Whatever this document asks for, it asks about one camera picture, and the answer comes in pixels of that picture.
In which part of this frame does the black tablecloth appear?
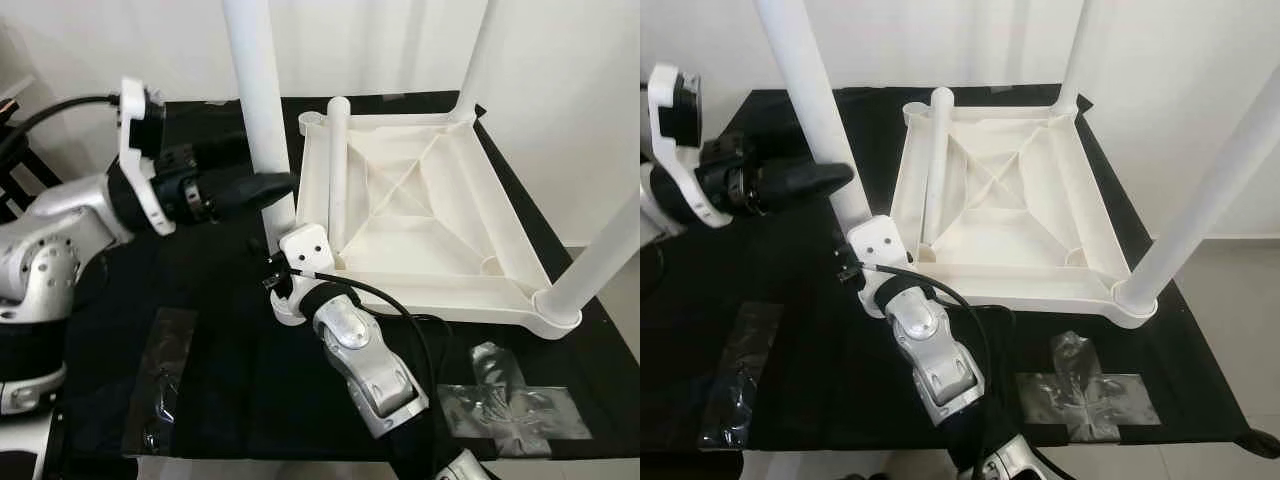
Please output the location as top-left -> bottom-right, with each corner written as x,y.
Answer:
640,85 -> 1251,453
55,92 -> 641,461

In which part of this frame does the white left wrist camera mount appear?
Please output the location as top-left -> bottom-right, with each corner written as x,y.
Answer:
117,78 -> 178,237
646,62 -> 733,231

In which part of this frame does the clear plastic sheet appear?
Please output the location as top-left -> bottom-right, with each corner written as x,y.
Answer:
438,342 -> 593,458
1016,330 -> 1163,445

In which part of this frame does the grey metal folding table frame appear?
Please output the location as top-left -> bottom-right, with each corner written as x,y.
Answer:
1235,430 -> 1280,460

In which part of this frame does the cream plastic table top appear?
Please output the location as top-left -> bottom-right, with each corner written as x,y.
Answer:
297,110 -> 583,341
888,98 -> 1159,329

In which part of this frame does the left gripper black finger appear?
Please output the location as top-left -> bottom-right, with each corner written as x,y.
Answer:
715,130 -> 771,161
208,170 -> 298,216
763,163 -> 854,208
195,135 -> 251,166

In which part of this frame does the black round stool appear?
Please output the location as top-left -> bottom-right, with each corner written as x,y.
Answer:
0,95 -> 63,216

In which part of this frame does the white plastic table leg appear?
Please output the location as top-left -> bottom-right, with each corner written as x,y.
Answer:
755,0 -> 903,321
453,0 -> 498,123
920,87 -> 956,246
326,96 -> 353,253
222,0 -> 313,327
1112,65 -> 1280,329
1055,0 -> 1101,113
535,195 -> 641,339

